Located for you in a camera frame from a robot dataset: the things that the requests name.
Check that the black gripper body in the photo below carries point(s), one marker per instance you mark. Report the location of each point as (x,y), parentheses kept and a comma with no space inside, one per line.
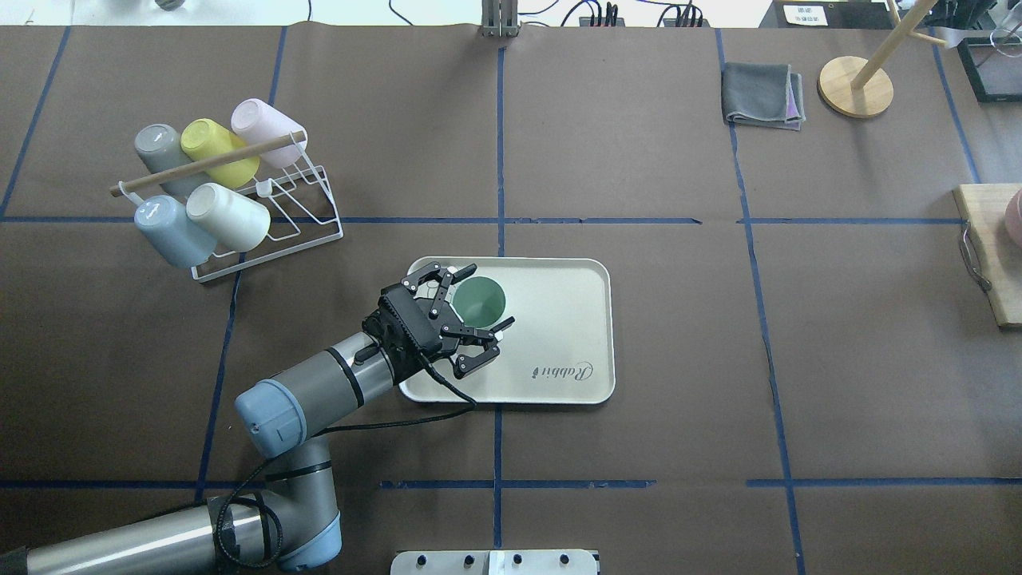
(421,336)

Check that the green cup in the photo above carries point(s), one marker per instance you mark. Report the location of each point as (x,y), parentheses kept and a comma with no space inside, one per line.
(480,302)

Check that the cream rabbit tray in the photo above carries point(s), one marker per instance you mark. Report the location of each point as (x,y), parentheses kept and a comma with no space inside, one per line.
(560,349)

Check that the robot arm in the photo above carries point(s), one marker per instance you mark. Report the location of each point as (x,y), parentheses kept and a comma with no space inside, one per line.
(294,522)

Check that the white cup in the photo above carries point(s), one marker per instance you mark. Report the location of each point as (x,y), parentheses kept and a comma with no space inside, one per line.
(238,223)

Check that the pink cup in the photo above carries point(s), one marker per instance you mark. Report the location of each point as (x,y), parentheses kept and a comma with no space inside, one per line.
(256,121)

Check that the blue cup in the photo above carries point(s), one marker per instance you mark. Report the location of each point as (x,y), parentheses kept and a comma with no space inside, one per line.
(164,222)

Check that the yellow cup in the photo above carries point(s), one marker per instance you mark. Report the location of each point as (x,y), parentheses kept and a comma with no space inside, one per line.
(204,138)

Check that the grey cup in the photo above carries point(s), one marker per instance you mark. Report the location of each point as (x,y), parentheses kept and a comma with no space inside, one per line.
(159,148)

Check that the folded grey cloth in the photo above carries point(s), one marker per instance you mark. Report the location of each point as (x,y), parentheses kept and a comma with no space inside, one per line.
(762,94)

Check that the black rectangular box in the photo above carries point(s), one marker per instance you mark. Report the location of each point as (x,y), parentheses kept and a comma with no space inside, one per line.
(844,15)

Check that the wooden mug tree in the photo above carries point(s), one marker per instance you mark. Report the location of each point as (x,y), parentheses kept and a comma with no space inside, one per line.
(858,87)

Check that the wooden cutting board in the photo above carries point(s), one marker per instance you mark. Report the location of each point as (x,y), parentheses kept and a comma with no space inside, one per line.
(991,259)

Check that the pink bowl with ice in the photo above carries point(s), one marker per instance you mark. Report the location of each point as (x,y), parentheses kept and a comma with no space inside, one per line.
(1012,218)

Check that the white wire cup rack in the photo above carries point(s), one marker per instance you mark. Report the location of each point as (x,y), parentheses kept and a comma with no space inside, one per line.
(303,212)

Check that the aluminium frame post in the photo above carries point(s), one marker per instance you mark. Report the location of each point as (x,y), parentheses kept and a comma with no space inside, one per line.
(500,19)

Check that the wooden rack handle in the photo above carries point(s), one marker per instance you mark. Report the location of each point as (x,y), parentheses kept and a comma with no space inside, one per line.
(292,139)

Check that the electronics board with wires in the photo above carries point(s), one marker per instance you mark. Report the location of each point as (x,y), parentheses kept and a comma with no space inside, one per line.
(643,14)

